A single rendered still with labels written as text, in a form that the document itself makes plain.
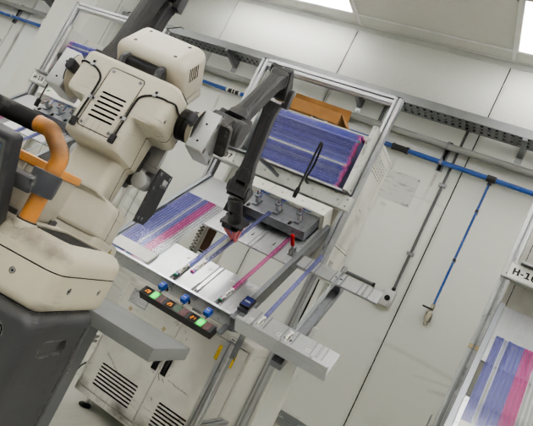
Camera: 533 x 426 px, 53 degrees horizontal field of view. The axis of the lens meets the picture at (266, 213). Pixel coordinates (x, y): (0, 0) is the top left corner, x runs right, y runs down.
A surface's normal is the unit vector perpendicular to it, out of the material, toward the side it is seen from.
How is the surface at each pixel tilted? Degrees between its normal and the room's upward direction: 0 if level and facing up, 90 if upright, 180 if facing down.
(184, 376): 90
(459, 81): 90
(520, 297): 90
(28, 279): 90
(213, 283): 45
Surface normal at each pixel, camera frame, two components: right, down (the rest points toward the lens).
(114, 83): -0.07, -0.29
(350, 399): -0.35, -0.26
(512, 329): 0.07, -0.82
